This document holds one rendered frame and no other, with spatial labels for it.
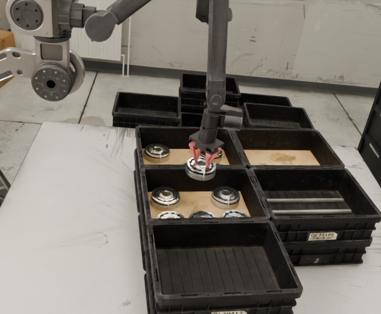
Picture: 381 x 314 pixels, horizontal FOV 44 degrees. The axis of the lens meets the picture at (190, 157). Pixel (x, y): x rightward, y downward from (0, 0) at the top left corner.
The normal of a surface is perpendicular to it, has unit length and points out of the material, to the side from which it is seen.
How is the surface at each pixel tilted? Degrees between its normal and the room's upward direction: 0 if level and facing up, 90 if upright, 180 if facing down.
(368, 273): 0
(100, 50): 90
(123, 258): 0
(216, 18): 83
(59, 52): 90
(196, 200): 0
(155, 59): 90
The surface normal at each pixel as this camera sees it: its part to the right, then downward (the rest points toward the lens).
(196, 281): 0.11, -0.84
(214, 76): -0.01, 0.22
